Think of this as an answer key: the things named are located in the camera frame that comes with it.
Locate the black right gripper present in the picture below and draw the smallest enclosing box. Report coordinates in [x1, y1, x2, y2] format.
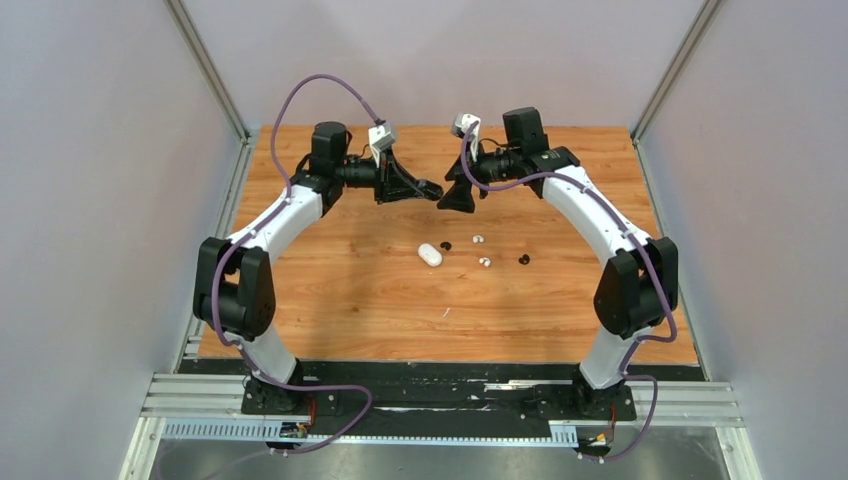
[439, 139, 522, 212]

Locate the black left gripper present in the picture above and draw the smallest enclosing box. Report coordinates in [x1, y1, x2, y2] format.
[336, 147, 424, 206]

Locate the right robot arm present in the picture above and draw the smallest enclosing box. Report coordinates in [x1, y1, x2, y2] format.
[437, 107, 678, 418]

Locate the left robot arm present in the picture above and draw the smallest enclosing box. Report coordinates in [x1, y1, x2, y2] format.
[193, 121, 443, 413]

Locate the white earbud charging case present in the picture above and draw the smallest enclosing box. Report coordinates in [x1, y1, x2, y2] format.
[417, 243, 443, 268]

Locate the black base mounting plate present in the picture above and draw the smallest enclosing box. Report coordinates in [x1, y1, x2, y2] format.
[182, 359, 705, 432]

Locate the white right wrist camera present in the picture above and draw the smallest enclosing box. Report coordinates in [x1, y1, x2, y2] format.
[450, 113, 482, 163]

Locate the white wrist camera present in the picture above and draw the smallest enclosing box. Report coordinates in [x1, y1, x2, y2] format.
[368, 121, 397, 167]
[450, 113, 482, 163]

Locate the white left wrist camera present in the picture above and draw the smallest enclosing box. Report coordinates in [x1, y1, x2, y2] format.
[368, 121, 397, 167]

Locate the left aluminium corner post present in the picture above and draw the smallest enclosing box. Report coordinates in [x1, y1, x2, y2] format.
[163, 0, 251, 144]

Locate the aluminium corner post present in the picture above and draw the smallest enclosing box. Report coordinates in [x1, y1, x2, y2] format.
[163, 0, 251, 144]
[630, 0, 725, 146]

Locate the slotted cable duct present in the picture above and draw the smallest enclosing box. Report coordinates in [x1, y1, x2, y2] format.
[161, 418, 579, 448]

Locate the aluminium frame rail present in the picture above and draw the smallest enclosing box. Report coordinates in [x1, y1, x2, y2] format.
[141, 374, 745, 428]

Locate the right aluminium corner post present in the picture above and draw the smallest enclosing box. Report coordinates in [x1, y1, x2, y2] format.
[630, 0, 725, 146]

